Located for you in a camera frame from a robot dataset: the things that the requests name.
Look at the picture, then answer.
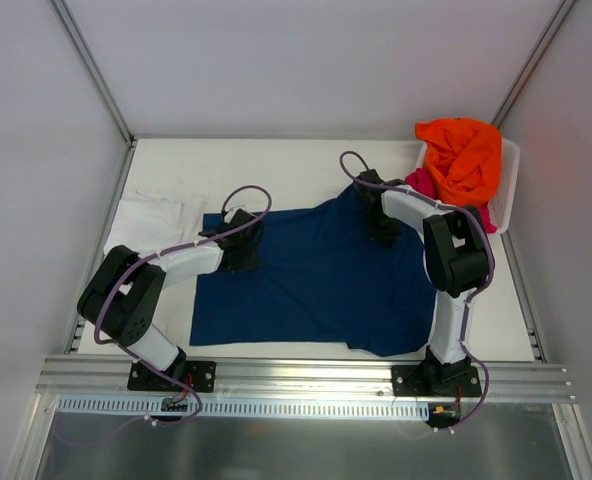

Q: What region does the blue t shirt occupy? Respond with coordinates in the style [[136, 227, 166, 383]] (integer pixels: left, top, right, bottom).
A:
[[189, 187, 436, 357]]

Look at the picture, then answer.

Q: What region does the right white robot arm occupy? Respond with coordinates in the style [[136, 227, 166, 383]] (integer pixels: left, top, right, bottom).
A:
[[354, 169, 495, 396]]

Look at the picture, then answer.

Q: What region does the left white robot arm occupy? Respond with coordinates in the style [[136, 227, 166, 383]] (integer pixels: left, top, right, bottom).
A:
[[77, 209, 264, 390]]

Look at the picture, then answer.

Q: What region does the pink t shirt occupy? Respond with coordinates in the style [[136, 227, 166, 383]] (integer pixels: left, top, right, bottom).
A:
[[404, 167, 497, 234]]

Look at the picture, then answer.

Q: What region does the folded white t shirt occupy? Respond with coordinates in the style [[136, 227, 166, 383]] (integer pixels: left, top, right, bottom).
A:
[[103, 191, 205, 255]]

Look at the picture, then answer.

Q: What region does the orange t shirt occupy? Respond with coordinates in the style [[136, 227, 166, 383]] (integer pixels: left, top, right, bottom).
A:
[[415, 118, 502, 207]]

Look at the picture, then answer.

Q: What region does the white plastic basket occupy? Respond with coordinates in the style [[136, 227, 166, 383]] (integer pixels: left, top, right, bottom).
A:
[[412, 137, 520, 233]]

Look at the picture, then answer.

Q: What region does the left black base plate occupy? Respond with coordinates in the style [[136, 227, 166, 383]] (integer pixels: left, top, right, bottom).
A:
[[127, 360, 217, 393]]

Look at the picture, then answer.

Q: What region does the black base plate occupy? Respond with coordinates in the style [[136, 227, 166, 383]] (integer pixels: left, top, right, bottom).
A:
[[390, 359, 482, 398], [127, 360, 217, 393]]

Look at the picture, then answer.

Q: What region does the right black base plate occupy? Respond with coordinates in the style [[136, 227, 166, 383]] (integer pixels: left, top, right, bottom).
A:
[[390, 359, 482, 398]]

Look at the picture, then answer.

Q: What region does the white slotted cable duct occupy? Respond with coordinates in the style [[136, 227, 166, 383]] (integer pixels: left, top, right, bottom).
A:
[[57, 395, 430, 421]]

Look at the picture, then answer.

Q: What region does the aluminium mounting rail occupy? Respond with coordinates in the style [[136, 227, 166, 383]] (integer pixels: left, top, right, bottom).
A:
[[36, 354, 579, 404]]

